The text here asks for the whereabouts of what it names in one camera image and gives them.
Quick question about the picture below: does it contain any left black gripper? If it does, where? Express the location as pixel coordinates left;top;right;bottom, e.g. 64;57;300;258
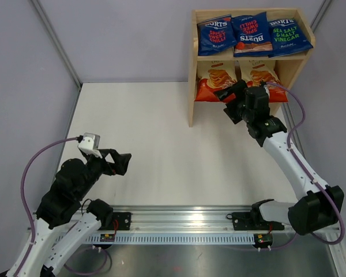
76;148;131;199

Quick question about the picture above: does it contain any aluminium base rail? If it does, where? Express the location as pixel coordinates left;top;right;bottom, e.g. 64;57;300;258
25;204;341;246

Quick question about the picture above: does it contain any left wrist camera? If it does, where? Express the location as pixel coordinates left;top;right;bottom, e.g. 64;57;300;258
77;133;103;159

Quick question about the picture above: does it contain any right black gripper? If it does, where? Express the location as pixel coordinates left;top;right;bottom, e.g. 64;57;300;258
214;80;253;125

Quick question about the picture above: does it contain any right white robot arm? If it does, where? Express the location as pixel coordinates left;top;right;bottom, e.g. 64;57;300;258
215;80;345;236

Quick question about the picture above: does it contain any blue Burts chilli bag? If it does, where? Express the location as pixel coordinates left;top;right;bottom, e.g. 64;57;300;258
197;14;237;56
231;12;273;57

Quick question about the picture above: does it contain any wooden two-tier shelf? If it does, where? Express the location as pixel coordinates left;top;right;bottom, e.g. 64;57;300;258
188;8;316;127

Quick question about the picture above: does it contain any cream orange cassava chips bag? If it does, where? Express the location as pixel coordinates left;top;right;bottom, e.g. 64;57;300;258
239;60;288;103

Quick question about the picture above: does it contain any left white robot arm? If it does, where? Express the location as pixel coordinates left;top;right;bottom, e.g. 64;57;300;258
0;149;132;276

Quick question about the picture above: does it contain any blue Burts sea salt bag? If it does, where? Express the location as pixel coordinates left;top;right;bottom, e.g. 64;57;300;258
268;18;313;58

